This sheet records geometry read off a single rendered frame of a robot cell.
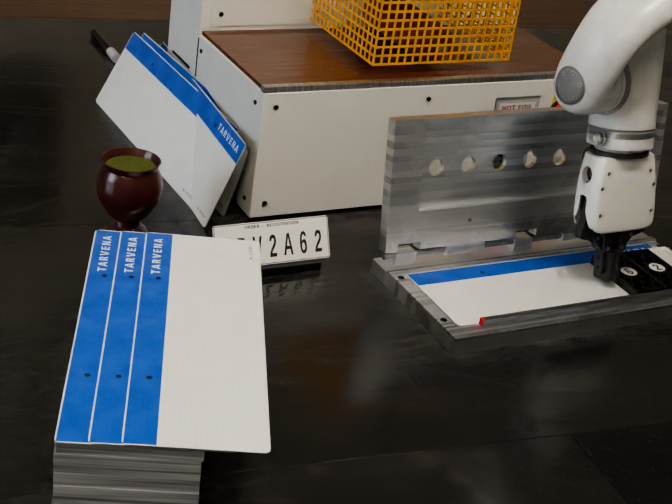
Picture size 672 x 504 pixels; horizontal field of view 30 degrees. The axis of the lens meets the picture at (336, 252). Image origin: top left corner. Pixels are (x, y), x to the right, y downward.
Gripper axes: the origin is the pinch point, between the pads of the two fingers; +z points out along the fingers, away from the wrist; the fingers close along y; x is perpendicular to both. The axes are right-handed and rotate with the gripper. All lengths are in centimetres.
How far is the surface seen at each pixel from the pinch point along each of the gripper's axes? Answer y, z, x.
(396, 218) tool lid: -26.6, -6.1, 9.8
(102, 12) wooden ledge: -31, -20, 117
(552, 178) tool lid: -1.7, -9.2, 10.8
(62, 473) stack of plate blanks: -79, 3, -24
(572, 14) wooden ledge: 78, -18, 111
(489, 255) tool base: -11.4, 0.6, 10.3
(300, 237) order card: -36.7, -2.8, 16.6
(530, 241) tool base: -4.7, -0.7, 10.5
